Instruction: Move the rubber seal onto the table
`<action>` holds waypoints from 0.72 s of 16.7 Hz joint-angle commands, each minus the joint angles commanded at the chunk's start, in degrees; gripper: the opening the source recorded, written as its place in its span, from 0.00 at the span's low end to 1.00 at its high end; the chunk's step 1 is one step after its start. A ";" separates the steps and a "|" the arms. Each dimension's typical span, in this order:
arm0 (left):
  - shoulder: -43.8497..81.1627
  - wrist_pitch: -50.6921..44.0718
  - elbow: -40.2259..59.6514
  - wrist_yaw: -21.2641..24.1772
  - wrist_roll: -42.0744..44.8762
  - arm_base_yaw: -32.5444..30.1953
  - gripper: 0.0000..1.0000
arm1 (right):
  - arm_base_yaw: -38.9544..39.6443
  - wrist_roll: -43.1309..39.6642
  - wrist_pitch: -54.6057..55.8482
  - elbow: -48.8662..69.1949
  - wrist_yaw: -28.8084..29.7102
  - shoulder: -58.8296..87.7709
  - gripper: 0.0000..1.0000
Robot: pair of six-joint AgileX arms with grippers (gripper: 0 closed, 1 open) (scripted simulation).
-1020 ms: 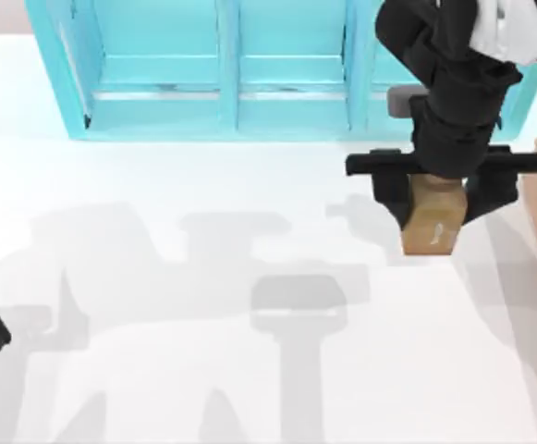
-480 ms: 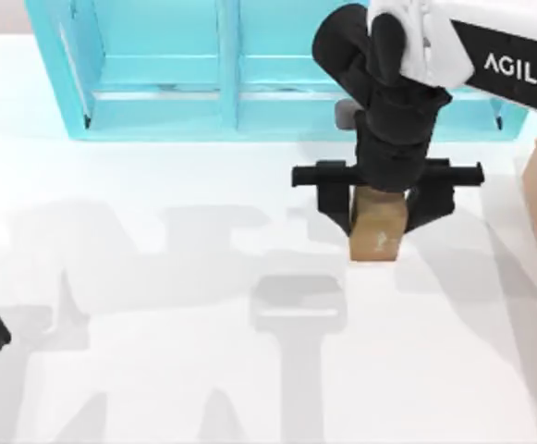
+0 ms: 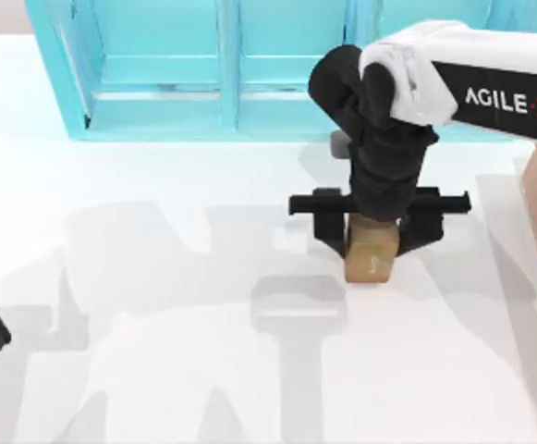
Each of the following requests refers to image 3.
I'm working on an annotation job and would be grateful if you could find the light blue rack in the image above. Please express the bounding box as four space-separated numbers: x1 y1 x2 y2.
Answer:
23 0 537 143

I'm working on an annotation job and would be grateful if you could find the tan brown box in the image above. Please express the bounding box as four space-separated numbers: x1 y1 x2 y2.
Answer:
343 215 400 285

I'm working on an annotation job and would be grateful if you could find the pale grey rounded box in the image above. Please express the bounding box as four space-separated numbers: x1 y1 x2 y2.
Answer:
329 129 353 159

